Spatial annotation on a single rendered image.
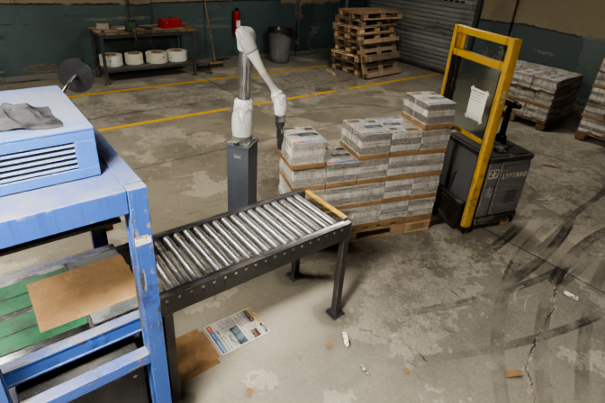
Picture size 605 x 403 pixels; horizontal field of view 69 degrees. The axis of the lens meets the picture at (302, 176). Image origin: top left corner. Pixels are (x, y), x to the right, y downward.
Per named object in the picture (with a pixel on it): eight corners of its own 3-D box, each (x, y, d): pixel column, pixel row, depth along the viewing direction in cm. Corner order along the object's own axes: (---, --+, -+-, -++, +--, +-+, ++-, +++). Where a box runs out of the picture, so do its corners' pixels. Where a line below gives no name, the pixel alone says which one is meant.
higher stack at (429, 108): (383, 212, 454) (403, 91, 395) (408, 209, 464) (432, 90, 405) (402, 233, 423) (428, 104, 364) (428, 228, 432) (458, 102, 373)
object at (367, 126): (342, 120, 386) (342, 119, 385) (371, 118, 396) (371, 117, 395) (362, 136, 356) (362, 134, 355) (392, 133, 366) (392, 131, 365)
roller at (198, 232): (199, 230, 278) (198, 224, 276) (236, 271, 246) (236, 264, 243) (192, 233, 275) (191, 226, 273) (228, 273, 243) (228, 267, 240)
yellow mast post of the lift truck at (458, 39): (419, 191, 483) (454, 24, 403) (426, 190, 486) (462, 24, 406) (424, 194, 475) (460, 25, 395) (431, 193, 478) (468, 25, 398)
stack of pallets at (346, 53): (365, 61, 1093) (372, 5, 1033) (395, 70, 1031) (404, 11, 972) (327, 67, 1012) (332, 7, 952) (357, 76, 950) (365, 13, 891)
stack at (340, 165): (275, 228, 417) (279, 148, 379) (383, 212, 455) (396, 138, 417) (289, 253, 385) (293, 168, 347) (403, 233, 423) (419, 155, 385)
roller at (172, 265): (158, 244, 263) (158, 237, 261) (193, 288, 231) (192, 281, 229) (150, 246, 261) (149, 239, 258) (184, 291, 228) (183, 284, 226)
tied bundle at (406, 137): (368, 141, 407) (372, 118, 397) (396, 138, 416) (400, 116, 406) (389, 158, 375) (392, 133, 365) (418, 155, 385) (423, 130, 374)
